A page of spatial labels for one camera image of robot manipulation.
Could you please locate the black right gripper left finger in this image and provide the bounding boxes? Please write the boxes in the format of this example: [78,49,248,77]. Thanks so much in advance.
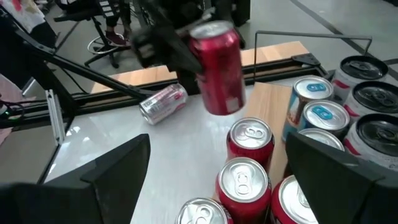
[0,133,152,224]

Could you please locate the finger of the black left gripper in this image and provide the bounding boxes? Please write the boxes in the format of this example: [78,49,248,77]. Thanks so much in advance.
[167,30,205,75]

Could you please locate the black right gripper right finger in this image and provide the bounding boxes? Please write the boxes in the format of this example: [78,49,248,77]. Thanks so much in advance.
[285,132,398,224]

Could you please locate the red Coca-Cola can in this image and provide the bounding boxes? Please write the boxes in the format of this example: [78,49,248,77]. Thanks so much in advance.
[188,20,247,116]
[226,117,275,174]

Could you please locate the silver and red soda can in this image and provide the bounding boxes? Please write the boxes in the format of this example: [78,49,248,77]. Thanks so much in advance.
[139,83,190,126]

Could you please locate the white slim can black lid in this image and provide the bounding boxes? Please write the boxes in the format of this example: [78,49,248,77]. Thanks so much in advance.
[343,80,398,125]
[331,55,389,103]

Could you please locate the wooden shelf board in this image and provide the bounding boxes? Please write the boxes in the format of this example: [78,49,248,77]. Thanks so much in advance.
[244,81,295,187]

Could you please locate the person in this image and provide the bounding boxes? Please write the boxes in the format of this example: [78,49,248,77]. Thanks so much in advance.
[104,0,133,47]
[0,0,47,35]
[0,74,37,147]

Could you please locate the black office stool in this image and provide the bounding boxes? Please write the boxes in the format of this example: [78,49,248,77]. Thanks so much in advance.
[54,0,131,69]

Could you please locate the wooden table side board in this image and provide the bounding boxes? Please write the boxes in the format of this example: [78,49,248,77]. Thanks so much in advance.
[90,40,310,94]

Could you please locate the black aluminium table frame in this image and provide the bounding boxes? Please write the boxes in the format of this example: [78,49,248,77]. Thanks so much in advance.
[0,6,330,184]

